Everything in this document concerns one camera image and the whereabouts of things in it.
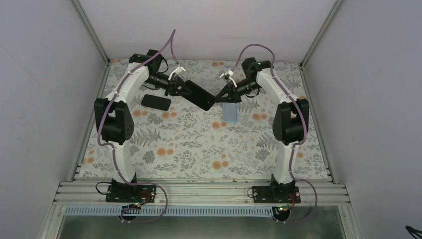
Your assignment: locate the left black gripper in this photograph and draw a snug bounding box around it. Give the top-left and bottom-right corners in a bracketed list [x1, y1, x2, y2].
[145, 72, 192, 97]

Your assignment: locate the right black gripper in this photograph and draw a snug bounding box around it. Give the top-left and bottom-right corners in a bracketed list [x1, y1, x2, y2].
[216, 78, 262, 103]

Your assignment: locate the light blue phone case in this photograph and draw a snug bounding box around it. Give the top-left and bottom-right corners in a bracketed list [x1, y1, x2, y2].
[222, 103, 238, 123]

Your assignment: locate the black phone case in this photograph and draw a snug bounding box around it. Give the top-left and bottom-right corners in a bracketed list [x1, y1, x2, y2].
[183, 80, 215, 111]

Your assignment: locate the black phone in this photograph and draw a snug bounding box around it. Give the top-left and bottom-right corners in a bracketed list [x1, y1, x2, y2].
[141, 94, 172, 111]

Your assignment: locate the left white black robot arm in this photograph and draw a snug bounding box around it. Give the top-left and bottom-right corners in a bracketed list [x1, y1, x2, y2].
[94, 50, 192, 202]

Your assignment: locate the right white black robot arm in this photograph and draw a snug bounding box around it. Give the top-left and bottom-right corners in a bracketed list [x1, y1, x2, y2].
[215, 57, 310, 203]

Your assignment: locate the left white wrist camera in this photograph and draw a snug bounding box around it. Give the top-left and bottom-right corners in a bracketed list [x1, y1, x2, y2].
[168, 65, 186, 81]

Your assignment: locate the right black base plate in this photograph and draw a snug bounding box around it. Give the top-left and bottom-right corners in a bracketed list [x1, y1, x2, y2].
[252, 186, 301, 204]

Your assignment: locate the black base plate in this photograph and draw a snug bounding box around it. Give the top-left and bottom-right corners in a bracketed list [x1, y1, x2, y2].
[252, 186, 301, 204]
[105, 185, 156, 203]

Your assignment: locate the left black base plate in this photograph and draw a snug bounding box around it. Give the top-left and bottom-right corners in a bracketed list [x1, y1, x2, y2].
[105, 185, 156, 203]

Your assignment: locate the left aluminium frame post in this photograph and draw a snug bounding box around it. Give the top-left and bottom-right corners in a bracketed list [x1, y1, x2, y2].
[70, 0, 110, 64]

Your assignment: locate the aluminium frame post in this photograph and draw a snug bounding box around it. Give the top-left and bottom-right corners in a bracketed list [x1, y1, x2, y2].
[300, 0, 343, 71]
[70, 0, 110, 64]

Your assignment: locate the right aluminium frame post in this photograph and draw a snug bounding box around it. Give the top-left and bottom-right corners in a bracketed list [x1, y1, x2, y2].
[300, 0, 343, 71]

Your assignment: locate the aluminium front rail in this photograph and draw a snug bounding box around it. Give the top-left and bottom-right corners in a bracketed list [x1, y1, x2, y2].
[53, 180, 351, 206]

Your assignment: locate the slotted grey cable duct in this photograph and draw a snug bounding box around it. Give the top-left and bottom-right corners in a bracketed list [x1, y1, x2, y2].
[64, 205, 273, 217]

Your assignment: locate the black cable bottom right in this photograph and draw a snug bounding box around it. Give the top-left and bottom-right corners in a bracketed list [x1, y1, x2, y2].
[405, 225, 422, 239]

